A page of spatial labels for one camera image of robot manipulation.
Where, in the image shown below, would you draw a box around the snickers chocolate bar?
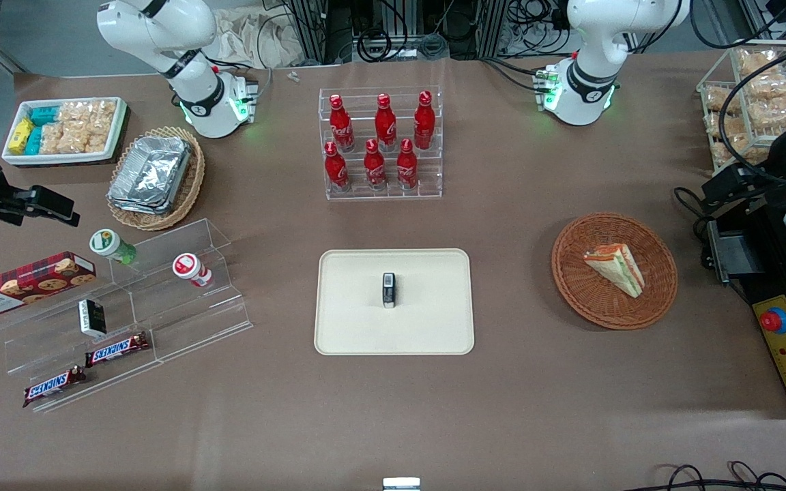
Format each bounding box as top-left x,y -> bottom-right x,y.
85,331 -> 151,369
22,366 -> 87,408

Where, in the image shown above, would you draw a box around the triangular sandwich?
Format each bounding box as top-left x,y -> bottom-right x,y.
583,243 -> 645,299

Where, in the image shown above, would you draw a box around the stack of foil trays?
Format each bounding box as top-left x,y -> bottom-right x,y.
107,134 -> 193,216

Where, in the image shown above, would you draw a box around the grey and black box unit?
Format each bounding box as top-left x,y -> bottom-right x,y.
707,221 -> 750,285

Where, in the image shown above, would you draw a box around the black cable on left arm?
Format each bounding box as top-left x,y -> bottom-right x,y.
718,46 -> 786,179

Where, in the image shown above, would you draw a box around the red tartan cookie box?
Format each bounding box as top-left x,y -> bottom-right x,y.
0,250 -> 98,320

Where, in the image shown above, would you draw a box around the clear bag of fried snacks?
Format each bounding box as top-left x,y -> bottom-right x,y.
737,48 -> 781,77
714,139 -> 770,169
705,112 -> 735,138
704,85 -> 742,114
746,98 -> 786,132
741,71 -> 786,104

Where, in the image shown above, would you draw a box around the white wire rack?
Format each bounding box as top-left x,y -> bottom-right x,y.
696,40 -> 786,173

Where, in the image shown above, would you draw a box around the black cable beside machine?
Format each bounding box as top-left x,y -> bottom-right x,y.
672,185 -> 716,241

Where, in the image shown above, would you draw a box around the yellow snack packet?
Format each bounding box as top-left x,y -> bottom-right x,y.
9,117 -> 36,155

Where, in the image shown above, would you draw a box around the red and white yogurt bottle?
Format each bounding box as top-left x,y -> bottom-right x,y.
172,252 -> 214,288

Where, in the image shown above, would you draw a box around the clear acrylic stepped shelf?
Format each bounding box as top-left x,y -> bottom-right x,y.
0,218 -> 254,415

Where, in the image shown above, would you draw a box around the beige crumpled cloth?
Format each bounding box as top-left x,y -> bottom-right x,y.
212,7 -> 306,70

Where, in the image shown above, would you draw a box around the red cola bottle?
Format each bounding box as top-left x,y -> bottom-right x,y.
323,140 -> 351,194
364,138 -> 388,191
329,93 -> 355,153
413,90 -> 437,151
374,93 -> 398,153
396,138 -> 419,191

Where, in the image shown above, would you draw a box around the black cables at arm base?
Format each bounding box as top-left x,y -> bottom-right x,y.
480,56 -> 545,93

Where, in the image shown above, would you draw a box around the black cable at table edge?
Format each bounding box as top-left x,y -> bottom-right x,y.
639,461 -> 786,491

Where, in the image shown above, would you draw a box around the cream rectangular tray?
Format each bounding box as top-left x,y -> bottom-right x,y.
314,248 -> 476,357

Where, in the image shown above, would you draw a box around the white rectangular snack bin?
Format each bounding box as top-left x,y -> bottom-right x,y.
1,96 -> 128,167

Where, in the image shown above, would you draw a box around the small black and white carton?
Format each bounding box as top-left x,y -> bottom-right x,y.
78,298 -> 108,337

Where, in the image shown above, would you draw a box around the oval tan wicker basket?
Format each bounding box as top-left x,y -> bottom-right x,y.
106,125 -> 207,232

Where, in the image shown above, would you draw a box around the aluminium frame rack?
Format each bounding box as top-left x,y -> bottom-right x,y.
287,0 -> 511,63

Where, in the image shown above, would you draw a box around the black machine with yellow panel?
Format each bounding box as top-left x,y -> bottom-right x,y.
707,192 -> 786,421

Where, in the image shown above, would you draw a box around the clear bag of rice crackers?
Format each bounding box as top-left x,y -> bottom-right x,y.
59,100 -> 118,155
38,121 -> 66,155

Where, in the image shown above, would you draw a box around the clear acrylic bottle rack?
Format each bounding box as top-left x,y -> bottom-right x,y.
318,85 -> 444,201

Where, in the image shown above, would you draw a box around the round brown wicker basket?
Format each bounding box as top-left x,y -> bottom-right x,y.
551,213 -> 679,331

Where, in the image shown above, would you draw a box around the black coiled cable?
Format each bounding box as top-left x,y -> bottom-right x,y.
356,26 -> 395,63

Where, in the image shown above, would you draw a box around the green bottle with white cap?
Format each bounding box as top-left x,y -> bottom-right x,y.
89,228 -> 139,266

